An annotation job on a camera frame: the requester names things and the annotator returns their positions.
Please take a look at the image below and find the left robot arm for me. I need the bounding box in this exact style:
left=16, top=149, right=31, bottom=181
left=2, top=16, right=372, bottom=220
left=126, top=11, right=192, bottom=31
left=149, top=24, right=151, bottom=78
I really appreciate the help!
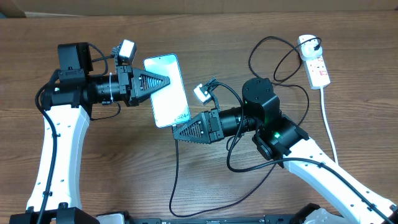
left=9, top=40, right=170, bottom=223

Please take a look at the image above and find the black USB charging cable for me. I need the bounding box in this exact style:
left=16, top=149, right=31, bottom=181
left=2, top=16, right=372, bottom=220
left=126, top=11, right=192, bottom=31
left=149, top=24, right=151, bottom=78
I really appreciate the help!
left=169, top=35, right=322, bottom=218

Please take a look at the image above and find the Samsung Galaxy smartphone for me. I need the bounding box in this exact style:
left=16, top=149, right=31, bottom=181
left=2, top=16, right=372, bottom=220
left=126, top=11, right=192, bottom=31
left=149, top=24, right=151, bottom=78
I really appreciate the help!
left=144, top=54, right=191, bottom=128

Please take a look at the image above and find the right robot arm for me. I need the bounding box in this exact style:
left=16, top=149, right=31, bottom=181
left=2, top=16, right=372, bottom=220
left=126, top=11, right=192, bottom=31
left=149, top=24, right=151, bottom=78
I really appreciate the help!
left=173, top=78, right=397, bottom=223

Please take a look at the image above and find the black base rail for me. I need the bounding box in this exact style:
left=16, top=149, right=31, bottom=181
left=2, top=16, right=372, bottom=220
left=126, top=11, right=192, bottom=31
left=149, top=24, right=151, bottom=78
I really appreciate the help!
left=96, top=212, right=294, bottom=224

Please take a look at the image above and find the white USB charger plug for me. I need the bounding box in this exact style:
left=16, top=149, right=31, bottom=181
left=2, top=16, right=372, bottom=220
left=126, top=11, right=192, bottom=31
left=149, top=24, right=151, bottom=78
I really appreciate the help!
left=297, top=34, right=323, bottom=61

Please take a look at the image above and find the white power strip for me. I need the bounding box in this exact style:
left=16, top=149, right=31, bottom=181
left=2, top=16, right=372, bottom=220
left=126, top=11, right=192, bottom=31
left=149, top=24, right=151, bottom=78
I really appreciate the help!
left=302, top=55, right=330, bottom=90

